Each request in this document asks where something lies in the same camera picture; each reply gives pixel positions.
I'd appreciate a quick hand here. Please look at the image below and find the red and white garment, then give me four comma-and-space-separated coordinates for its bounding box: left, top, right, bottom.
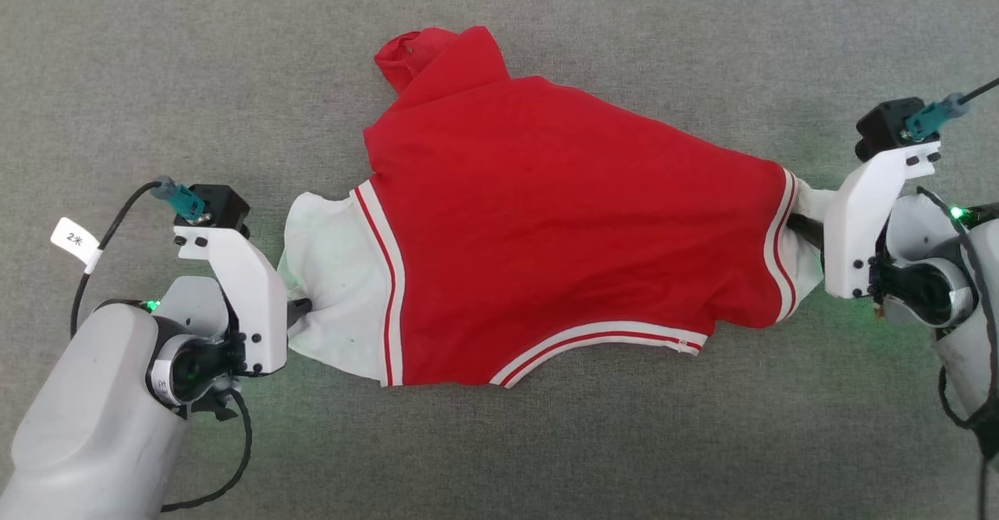
276, 25, 827, 390

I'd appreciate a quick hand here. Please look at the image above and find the teal camera connector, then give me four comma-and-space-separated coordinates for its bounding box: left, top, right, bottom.
151, 176, 207, 222
905, 91, 973, 141

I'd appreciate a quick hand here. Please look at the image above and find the teal left camera connector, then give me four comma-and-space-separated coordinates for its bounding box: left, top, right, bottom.
151, 176, 207, 222

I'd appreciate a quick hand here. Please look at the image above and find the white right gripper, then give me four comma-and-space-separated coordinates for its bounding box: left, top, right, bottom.
786, 141, 978, 326

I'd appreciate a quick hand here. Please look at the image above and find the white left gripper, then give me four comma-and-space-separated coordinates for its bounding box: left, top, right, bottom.
155, 226, 314, 420

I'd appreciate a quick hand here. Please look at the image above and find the white cable label tag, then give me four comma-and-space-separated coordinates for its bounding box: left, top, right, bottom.
50, 216, 103, 276

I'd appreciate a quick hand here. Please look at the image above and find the teal right camera connector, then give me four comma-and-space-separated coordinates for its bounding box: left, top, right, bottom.
905, 91, 973, 141

